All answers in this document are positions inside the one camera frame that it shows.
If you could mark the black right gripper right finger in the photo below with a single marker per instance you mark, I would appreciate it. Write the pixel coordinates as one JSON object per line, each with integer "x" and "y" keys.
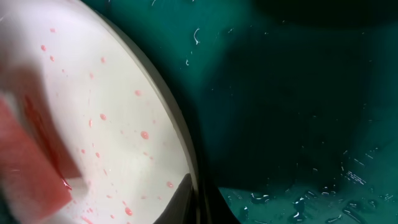
{"x": 213, "y": 207}

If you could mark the teal plastic tray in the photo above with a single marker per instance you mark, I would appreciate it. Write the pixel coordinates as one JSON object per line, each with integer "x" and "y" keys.
{"x": 291, "y": 105}

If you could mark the pink sponge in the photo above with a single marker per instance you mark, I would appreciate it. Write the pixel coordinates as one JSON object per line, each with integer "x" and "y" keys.
{"x": 35, "y": 162}

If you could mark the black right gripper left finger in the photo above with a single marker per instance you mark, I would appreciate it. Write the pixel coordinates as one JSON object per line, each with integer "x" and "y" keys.
{"x": 182, "y": 206}

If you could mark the light blue plate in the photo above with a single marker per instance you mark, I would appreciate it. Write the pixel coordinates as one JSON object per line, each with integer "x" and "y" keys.
{"x": 111, "y": 107}

